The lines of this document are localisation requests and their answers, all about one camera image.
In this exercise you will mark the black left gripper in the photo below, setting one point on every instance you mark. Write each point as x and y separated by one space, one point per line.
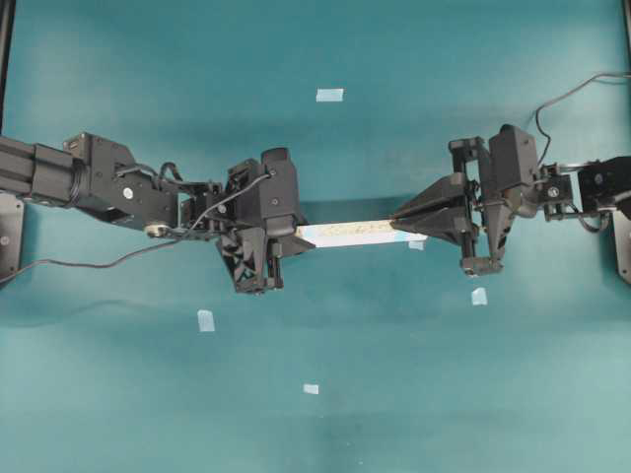
250 254

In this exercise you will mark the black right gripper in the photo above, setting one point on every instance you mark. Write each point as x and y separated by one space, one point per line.
480 226

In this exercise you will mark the white wooden board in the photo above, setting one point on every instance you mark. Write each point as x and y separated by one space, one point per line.
355 233

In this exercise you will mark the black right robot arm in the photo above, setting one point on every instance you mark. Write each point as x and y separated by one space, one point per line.
589 193

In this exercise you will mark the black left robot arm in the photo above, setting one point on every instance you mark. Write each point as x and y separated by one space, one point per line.
101 179

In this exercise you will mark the blue tape under board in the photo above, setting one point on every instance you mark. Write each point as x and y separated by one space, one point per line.
417 245

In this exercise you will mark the blue tape marker left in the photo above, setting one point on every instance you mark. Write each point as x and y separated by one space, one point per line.
206 322

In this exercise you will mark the blue tape marker far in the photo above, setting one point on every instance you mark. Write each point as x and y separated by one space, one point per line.
330 95

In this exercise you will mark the blue tape marker near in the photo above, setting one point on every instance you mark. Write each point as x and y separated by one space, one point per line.
311 389

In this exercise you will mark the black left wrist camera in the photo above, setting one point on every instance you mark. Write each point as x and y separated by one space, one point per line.
279 193

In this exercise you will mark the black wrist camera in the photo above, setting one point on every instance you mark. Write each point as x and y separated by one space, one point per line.
279 193
514 158

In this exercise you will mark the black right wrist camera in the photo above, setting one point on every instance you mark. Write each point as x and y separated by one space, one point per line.
514 158

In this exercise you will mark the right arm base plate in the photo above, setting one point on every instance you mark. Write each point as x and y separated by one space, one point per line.
622 240

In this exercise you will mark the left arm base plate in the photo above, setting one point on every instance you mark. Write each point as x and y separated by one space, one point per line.
11 233

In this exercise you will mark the black frame post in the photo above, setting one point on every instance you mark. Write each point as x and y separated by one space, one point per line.
7 18

